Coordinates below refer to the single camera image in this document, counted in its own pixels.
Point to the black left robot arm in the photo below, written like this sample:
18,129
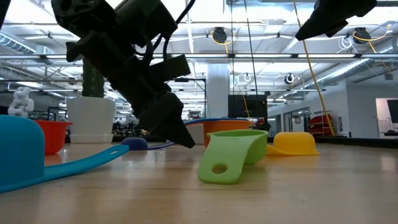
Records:
146,21

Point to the white hexagonal planter pot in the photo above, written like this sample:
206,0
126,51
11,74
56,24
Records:
90,118

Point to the green cactus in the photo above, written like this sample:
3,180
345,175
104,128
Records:
93,84

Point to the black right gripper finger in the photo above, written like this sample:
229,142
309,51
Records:
335,12
339,29

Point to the yellow measuring cup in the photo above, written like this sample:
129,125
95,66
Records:
293,143

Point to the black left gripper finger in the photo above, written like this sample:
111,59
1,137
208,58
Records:
177,124
155,118

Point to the green measuring cup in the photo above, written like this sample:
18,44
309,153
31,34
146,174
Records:
230,155

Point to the small indigo measuring cup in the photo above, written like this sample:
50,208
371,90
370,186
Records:
133,144

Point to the red storage bins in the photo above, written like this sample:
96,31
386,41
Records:
320,124

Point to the orange measuring cup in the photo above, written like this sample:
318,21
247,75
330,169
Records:
224,130

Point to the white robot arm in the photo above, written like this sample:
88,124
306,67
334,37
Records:
20,102

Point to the black monitor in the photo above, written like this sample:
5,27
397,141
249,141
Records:
247,105

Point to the red measuring cup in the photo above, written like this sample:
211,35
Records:
54,137

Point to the dark wall screen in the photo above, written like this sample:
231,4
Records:
393,110

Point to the light blue measuring cup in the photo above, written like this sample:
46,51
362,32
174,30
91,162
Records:
18,149

